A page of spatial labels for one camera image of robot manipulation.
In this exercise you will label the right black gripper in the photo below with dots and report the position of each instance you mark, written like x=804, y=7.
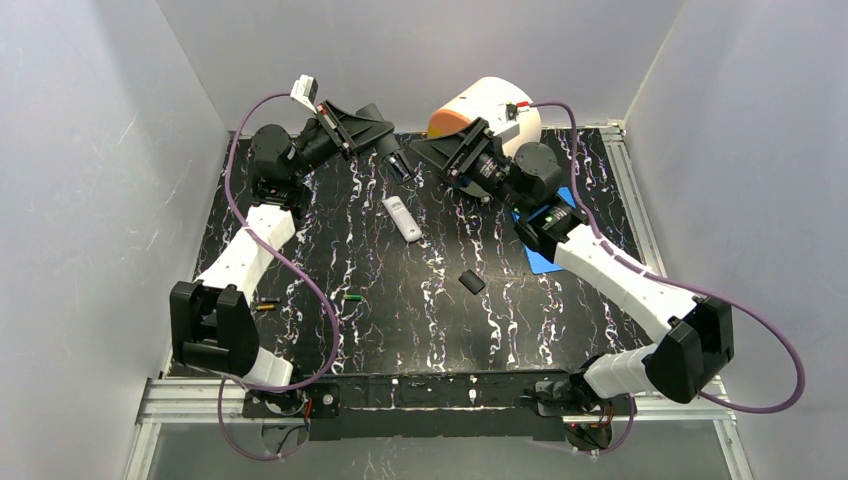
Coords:
x=465, y=153

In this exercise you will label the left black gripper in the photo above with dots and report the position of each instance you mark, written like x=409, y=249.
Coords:
x=337, y=127

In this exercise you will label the white remote control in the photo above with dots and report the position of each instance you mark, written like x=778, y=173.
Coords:
x=402, y=218

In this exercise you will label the black remote battery cover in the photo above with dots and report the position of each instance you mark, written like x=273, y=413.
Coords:
x=472, y=282

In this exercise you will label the black remote control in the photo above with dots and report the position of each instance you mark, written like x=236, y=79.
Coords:
x=401, y=166

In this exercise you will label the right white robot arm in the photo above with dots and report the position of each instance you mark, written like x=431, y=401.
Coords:
x=691, y=334

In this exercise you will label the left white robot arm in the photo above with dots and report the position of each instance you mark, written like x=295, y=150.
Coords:
x=212, y=323

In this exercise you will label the round white drawer cabinet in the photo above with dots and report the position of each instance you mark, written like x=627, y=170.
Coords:
x=485, y=99

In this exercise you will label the blue rectangular pad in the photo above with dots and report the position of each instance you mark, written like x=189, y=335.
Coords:
x=546, y=227

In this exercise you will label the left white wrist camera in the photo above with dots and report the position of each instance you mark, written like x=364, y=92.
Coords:
x=303, y=93

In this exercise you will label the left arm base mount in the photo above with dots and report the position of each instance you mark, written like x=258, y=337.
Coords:
x=287, y=418

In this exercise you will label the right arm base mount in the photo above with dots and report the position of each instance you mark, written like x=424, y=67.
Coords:
x=610, y=420

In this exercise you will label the aluminium frame rail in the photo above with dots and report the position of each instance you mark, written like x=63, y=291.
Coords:
x=177, y=435

